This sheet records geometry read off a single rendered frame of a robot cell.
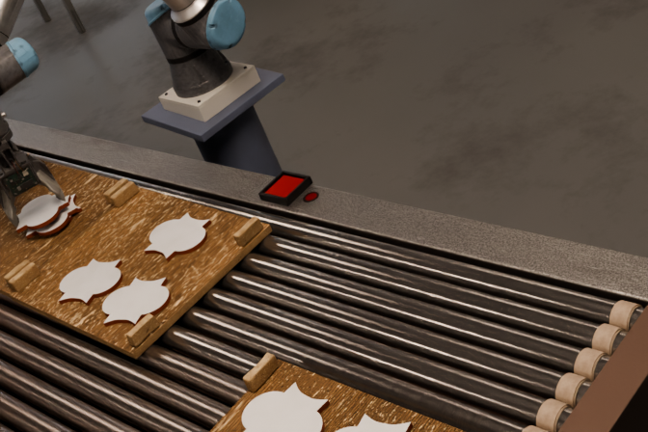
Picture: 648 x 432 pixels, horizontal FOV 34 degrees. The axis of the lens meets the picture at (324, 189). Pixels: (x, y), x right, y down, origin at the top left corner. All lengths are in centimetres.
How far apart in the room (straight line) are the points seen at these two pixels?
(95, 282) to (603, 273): 92
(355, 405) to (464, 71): 274
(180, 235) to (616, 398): 94
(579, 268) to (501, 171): 190
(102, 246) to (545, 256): 89
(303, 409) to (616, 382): 44
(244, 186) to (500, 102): 189
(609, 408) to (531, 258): 37
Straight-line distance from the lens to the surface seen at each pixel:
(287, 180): 207
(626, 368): 145
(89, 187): 237
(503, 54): 419
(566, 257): 168
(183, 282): 192
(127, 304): 193
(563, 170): 347
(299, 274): 184
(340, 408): 155
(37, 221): 226
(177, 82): 259
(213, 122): 253
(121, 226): 217
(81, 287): 204
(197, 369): 175
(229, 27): 242
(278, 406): 158
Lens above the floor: 198
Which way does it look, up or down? 32 degrees down
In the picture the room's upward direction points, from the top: 23 degrees counter-clockwise
